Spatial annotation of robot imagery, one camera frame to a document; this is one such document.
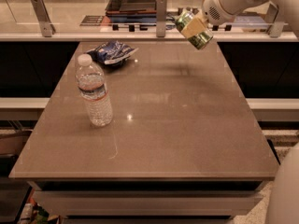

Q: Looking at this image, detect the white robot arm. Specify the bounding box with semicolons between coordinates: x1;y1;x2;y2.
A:
178;0;299;224

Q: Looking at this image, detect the left metal glass bracket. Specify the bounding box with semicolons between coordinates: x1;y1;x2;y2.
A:
30;0;56;37

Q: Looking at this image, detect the metal glass bracket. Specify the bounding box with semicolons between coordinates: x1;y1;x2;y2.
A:
156;0;167;37
264;4;284;38
30;0;56;37

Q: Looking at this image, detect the clear plastic water bottle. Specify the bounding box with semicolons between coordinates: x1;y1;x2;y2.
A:
76;54;113;127

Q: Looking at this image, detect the grey table with drawers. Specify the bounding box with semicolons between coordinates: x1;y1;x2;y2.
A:
11;41;278;224

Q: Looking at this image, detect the orange framed tablet tray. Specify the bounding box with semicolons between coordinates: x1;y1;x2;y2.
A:
106;0;156;17

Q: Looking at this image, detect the blue chip bag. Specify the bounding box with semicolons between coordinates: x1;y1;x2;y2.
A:
87;41;137;66

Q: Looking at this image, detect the right metal glass bracket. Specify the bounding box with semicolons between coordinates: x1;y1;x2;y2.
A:
264;4;284;38

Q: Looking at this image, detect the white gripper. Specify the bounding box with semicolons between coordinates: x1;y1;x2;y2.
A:
181;0;246;38

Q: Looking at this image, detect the green soda can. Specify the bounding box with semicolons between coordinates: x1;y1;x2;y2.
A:
175;10;213;49

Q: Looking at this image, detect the middle metal glass bracket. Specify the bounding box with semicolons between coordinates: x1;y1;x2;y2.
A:
156;0;167;37

